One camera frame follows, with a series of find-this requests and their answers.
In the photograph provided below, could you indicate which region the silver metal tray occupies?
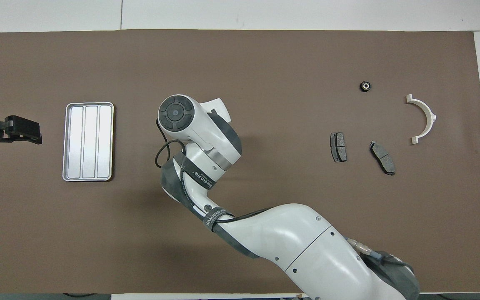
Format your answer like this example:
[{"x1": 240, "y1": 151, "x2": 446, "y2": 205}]
[{"x1": 62, "y1": 102, "x2": 115, "y2": 182}]

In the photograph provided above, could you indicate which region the brown table mat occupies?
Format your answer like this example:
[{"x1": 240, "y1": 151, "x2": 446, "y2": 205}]
[{"x1": 0, "y1": 29, "x2": 480, "y2": 295}]

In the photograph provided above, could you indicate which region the dark grey brake pad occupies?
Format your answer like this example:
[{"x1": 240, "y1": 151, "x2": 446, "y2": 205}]
[
  {"x1": 369, "y1": 141, "x2": 396, "y2": 176},
  {"x1": 330, "y1": 132, "x2": 348, "y2": 163}
]

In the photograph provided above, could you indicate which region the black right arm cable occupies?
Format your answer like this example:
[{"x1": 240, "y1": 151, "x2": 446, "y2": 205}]
[{"x1": 155, "y1": 119, "x2": 415, "y2": 275}]

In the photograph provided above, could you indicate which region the white curved plastic bracket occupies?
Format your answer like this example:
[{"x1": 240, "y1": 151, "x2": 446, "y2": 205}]
[{"x1": 406, "y1": 94, "x2": 437, "y2": 145}]

